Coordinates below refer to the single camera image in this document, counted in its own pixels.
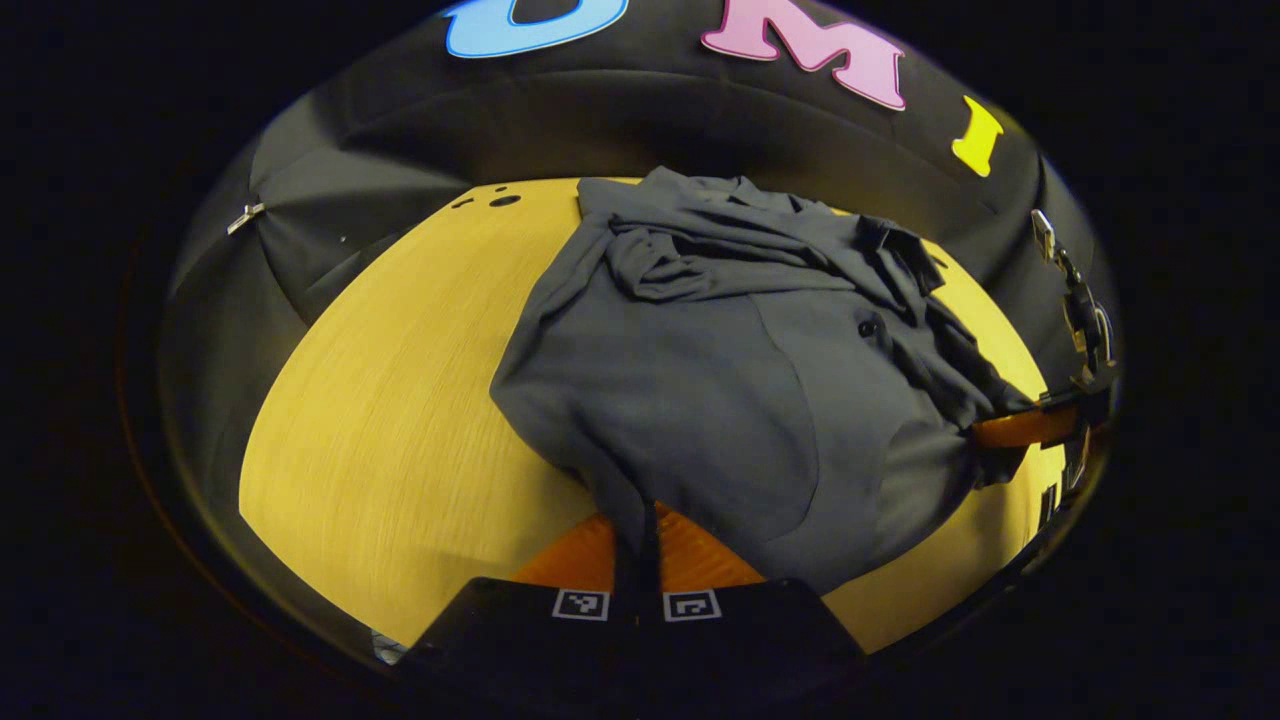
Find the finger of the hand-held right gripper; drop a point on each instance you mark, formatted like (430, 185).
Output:
(1020, 428)

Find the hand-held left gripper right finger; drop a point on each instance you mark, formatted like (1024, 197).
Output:
(760, 630)

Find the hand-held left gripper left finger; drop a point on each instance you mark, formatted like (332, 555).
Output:
(520, 630)

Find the grey long-sleeved shirt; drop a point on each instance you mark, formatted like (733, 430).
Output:
(700, 400)

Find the black backdrop cloth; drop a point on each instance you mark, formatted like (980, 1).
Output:
(400, 150)

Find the silver cloth clip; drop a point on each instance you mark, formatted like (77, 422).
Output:
(245, 216)

